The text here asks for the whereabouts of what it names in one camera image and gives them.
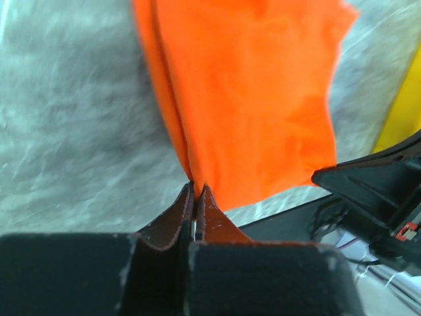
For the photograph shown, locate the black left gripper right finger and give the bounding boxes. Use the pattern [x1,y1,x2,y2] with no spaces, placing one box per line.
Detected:
[187,187,364,316]

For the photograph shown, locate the yellow plastic bin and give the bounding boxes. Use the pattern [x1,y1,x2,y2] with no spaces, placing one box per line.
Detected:
[373,47,421,153]

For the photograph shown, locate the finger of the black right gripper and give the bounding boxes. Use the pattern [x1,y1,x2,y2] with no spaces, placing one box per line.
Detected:
[312,131,420,236]

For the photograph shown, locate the black base crossbar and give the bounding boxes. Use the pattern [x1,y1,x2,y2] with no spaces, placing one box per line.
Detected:
[236,192,379,264]

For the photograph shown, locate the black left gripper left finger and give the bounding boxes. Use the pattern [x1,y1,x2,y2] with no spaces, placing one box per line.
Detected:
[1,184,194,315]

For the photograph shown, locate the orange t shirt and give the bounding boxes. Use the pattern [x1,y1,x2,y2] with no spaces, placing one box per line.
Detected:
[132,1,359,211]

